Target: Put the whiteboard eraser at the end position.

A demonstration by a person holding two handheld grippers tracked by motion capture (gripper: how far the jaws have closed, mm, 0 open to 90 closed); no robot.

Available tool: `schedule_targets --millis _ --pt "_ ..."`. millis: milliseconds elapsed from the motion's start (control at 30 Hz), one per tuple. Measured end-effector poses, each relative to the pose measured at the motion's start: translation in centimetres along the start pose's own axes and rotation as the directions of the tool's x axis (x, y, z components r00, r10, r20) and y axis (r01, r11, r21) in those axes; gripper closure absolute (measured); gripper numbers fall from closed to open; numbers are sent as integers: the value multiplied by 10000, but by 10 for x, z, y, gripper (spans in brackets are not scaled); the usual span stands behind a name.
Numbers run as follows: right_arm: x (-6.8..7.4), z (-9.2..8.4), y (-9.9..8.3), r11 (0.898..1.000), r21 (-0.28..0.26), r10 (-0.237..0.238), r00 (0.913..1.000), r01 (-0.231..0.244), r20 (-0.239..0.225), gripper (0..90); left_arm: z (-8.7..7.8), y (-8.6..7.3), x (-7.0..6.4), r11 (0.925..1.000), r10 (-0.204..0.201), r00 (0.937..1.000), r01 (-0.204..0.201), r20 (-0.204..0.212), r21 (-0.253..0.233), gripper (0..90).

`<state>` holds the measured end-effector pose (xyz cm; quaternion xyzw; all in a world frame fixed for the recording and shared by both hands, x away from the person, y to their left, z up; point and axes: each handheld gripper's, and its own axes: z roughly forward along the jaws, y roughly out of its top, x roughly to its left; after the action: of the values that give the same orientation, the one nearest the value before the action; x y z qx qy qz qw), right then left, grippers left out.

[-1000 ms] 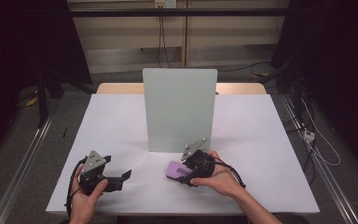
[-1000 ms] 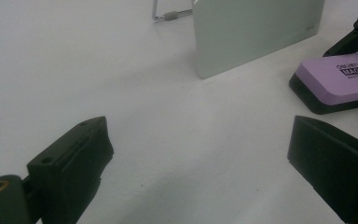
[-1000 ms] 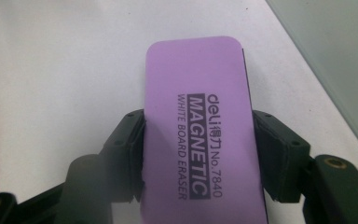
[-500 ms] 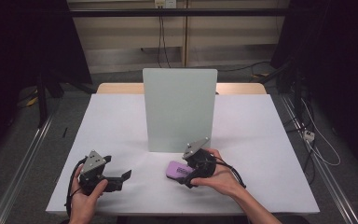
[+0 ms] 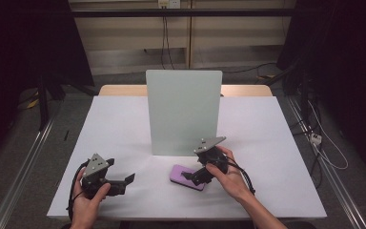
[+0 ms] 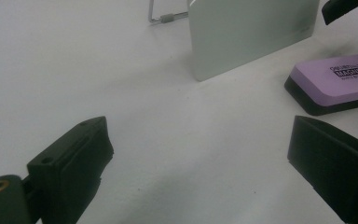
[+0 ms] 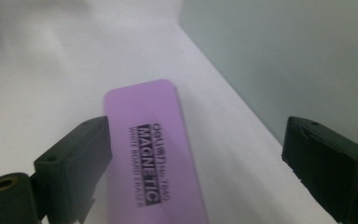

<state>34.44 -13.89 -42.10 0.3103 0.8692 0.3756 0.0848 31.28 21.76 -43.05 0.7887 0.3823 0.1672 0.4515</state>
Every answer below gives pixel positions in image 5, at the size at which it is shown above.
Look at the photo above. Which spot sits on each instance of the person's left hand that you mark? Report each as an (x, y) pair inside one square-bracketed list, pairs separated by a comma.
[(87, 203)]

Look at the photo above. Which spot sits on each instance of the black curtain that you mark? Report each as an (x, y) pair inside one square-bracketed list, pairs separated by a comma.
[(346, 79), (25, 47)]

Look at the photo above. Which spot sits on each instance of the purple board eraser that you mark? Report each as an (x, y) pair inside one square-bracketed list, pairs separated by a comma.
[(179, 174)]

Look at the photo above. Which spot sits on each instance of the white power strip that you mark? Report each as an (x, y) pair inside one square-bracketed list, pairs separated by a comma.
[(315, 138)]

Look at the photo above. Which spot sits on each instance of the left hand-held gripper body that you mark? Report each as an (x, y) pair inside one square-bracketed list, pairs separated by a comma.
[(95, 171)]

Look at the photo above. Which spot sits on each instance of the black pen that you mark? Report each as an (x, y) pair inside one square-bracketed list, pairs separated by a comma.
[(66, 135)]

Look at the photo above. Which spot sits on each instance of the black horizontal metal bar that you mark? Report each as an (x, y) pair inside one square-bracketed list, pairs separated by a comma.
[(124, 12)]

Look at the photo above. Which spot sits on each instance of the pale green glass writing board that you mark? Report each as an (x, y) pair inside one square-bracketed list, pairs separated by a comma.
[(184, 114)]

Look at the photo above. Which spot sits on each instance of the metal floor rail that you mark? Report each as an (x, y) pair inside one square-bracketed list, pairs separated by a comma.
[(19, 178), (336, 184)]

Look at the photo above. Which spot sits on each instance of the black metal stand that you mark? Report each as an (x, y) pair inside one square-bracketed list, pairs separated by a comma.
[(43, 105)]

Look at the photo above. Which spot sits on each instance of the person's right hand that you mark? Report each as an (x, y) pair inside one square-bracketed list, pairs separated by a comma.
[(230, 183)]

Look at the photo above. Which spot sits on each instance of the white wall socket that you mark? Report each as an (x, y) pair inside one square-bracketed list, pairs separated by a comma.
[(169, 3)]

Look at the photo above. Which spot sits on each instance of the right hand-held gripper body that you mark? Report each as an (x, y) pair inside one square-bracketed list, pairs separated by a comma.
[(211, 152)]

